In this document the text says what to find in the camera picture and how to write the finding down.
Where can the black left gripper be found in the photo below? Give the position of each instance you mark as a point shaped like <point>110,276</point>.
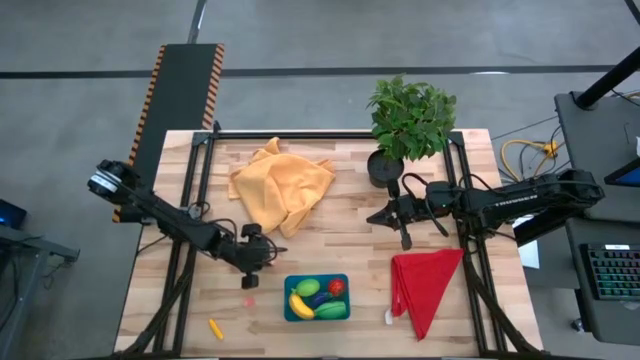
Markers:
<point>252,252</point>

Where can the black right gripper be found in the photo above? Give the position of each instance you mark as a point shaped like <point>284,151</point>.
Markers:
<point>407,212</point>

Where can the light green toy lime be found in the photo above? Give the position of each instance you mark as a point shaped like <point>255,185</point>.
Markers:
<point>307,287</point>

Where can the yellow toy banana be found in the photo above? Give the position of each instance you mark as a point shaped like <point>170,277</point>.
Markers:
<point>300,306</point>

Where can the purple toy eggplant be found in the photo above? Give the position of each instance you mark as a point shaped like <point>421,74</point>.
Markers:
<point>320,299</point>

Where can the red toy tomato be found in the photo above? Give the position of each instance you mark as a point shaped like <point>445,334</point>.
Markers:
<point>337,286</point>

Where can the green toy cucumber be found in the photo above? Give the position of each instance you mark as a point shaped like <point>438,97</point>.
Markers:
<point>331,310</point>

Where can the small yellow toy corn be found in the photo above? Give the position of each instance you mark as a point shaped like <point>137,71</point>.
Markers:
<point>216,329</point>

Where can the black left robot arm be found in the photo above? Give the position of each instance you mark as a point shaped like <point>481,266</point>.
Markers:
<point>165,215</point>

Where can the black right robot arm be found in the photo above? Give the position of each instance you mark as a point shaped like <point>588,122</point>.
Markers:
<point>525,202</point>

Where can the blue plastic tupperware box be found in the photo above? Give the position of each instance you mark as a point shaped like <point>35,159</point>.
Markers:
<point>290,280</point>

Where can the orange cloth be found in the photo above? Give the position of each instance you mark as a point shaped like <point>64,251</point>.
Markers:
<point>280,190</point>

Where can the red cloth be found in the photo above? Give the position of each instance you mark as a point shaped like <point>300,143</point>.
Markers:
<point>425,285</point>

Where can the white cloth tag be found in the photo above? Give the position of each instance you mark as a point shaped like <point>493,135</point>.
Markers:
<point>388,316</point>

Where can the white paper sheet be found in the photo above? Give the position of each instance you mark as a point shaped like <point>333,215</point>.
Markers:
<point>529,252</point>

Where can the black ramp mat orange stripes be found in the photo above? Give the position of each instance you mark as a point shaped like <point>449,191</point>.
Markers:
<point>180,100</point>

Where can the grey desk with black pole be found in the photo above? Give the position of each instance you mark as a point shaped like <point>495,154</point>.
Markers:
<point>595,145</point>

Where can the backlit computer keyboard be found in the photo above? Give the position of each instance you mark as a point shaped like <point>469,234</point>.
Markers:
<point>615,272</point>

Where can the dark tablet screen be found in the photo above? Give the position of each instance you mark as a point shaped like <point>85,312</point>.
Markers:
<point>625,176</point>

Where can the dark grey side desk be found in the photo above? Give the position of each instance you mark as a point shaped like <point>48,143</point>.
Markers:
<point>25,245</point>

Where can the grey desk with keyboard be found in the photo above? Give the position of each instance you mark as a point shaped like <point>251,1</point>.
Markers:
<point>615,320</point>

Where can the blue-lit black device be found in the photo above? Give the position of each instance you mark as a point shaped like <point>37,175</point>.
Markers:
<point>10,214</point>

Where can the black aluminium table frame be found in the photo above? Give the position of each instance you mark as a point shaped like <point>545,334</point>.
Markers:
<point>325,135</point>

